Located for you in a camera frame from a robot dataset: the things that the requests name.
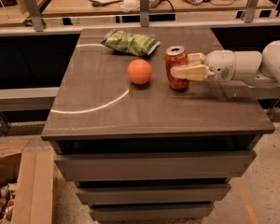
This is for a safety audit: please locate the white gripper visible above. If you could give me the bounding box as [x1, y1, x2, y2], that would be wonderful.
[170, 50, 235, 82]

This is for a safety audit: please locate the red coke can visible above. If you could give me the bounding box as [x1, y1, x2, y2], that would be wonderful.
[164, 46, 189, 90]

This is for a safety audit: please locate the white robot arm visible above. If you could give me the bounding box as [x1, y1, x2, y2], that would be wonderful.
[170, 40, 280, 89]

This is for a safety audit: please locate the orange ball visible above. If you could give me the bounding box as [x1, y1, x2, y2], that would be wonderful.
[127, 59, 152, 85]

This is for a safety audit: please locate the green chip bag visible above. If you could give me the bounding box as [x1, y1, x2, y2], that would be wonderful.
[101, 30, 161, 57]

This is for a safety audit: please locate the white face mask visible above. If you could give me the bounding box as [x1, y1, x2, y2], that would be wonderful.
[119, 0, 139, 12]

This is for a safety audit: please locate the grey drawer cabinet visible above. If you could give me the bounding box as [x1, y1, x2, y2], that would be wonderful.
[42, 27, 274, 222]

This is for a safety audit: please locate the brown cardboard box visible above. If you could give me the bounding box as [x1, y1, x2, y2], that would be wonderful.
[0, 141, 54, 224]

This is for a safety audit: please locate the middle metal bracket post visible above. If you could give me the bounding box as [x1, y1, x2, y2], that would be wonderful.
[140, 0, 149, 27]

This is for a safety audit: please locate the metal bracket post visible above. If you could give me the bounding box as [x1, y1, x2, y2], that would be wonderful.
[140, 0, 149, 27]
[242, 0, 259, 23]
[23, 0, 45, 32]

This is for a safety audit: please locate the right metal bracket post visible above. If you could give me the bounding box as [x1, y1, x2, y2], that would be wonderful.
[242, 0, 259, 23]

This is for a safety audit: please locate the left metal bracket post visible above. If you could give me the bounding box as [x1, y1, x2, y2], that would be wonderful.
[23, 0, 45, 32]

